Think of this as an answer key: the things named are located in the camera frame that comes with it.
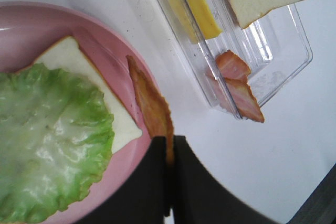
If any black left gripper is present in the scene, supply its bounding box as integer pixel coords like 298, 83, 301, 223
288, 165, 335, 223

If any yellow cheese slice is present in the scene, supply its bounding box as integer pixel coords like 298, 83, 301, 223
167, 0, 222, 44

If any clear right plastic tray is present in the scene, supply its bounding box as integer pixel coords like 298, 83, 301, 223
157, 0, 312, 119

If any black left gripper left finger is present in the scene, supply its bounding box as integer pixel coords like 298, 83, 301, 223
77, 136, 166, 224

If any brown bacon strip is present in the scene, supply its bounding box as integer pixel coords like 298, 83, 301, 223
127, 55, 175, 167

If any pink round plate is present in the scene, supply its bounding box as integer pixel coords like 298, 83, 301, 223
1, 1, 152, 223

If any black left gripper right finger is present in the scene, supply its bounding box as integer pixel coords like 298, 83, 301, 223
167, 135, 273, 223

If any pink bacon strip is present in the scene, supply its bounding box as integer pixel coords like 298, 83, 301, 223
215, 50, 265, 123

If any green lettuce leaf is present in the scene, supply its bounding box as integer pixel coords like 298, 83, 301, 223
1, 63, 114, 223

